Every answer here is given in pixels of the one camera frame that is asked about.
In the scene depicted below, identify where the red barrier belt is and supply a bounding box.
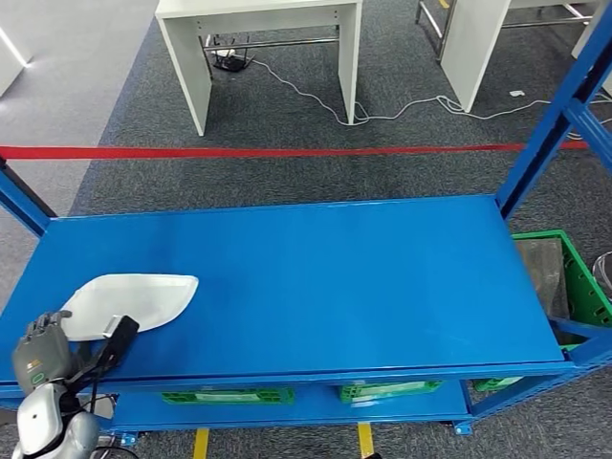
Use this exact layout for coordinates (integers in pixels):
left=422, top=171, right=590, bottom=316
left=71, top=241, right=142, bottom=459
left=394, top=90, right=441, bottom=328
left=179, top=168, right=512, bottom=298
left=0, top=142, right=589, bottom=161

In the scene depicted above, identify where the black router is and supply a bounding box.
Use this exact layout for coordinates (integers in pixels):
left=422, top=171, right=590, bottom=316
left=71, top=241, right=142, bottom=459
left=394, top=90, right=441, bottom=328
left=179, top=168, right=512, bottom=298
left=210, top=54, right=254, bottom=73

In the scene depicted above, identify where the blue metal shelf rack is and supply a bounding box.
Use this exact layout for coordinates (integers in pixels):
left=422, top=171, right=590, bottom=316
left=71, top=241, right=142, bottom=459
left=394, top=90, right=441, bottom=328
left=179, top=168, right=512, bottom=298
left=0, top=0, right=612, bottom=438

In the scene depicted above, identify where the white curved plastic part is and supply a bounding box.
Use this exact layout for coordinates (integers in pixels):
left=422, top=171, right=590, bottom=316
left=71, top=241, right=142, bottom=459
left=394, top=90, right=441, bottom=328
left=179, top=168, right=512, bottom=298
left=59, top=273, right=200, bottom=342

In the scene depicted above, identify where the green plastic crate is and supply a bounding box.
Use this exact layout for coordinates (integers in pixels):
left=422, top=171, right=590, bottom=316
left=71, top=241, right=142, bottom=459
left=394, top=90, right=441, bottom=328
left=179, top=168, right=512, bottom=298
left=338, top=380, right=443, bottom=404
left=161, top=387, right=296, bottom=406
left=472, top=229, right=612, bottom=393

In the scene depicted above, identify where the grey liner sheet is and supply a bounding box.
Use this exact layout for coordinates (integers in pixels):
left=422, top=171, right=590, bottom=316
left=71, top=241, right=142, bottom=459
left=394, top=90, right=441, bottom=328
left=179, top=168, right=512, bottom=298
left=515, top=237, right=570, bottom=320

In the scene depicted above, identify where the chrome rimmed round base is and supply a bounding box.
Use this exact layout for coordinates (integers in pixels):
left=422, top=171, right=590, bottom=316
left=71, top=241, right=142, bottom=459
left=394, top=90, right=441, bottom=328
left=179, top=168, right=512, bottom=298
left=592, top=251, right=612, bottom=300

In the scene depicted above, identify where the white desk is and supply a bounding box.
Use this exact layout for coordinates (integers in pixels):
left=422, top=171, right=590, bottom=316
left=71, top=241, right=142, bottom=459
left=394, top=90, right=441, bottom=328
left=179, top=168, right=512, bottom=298
left=155, top=0, right=363, bottom=138
left=414, top=0, right=612, bottom=114

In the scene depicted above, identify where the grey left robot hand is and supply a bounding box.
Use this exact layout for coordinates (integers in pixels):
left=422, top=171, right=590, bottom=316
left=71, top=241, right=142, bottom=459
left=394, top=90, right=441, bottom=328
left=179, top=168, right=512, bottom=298
left=11, top=309, right=74, bottom=395

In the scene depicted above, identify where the yellow floor tape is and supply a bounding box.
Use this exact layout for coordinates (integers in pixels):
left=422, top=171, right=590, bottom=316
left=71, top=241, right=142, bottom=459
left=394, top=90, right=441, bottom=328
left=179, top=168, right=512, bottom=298
left=192, top=427, right=210, bottom=459
left=356, top=422, right=374, bottom=459

